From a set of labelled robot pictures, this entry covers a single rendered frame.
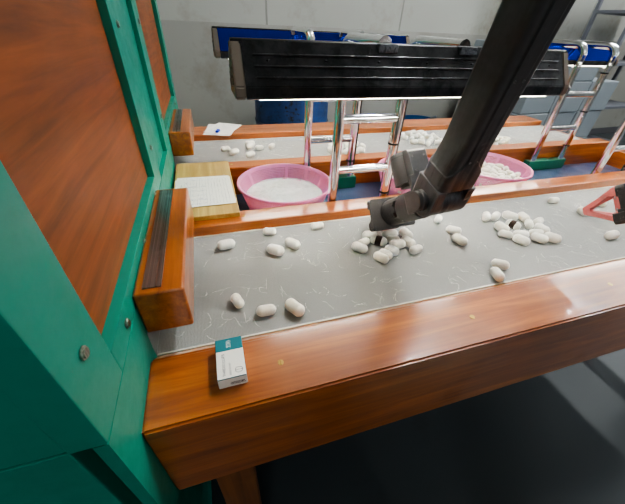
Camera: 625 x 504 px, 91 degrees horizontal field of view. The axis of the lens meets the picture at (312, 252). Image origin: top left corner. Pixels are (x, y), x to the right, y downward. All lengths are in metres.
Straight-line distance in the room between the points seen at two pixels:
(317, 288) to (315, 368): 0.18
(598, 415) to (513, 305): 1.10
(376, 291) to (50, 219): 0.47
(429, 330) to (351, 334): 0.12
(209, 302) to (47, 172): 0.32
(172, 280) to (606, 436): 1.54
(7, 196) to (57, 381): 0.12
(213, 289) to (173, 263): 0.14
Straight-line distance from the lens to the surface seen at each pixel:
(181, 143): 1.04
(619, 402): 1.79
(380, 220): 0.67
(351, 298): 0.56
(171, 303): 0.44
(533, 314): 0.63
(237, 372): 0.42
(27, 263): 0.26
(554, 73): 0.80
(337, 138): 0.76
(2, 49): 0.34
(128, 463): 0.40
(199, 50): 2.89
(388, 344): 0.48
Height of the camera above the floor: 1.13
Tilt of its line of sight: 37 degrees down
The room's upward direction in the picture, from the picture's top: 3 degrees clockwise
